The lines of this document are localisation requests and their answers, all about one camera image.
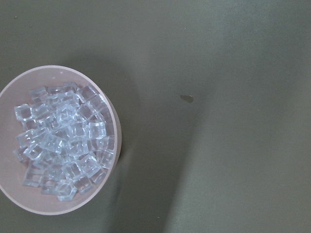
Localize pile of clear ice cubes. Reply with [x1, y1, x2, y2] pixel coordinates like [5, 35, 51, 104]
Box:
[14, 82, 115, 201]

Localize pink bowl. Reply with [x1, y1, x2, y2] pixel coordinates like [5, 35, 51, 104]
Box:
[0, 65, 122, 216]

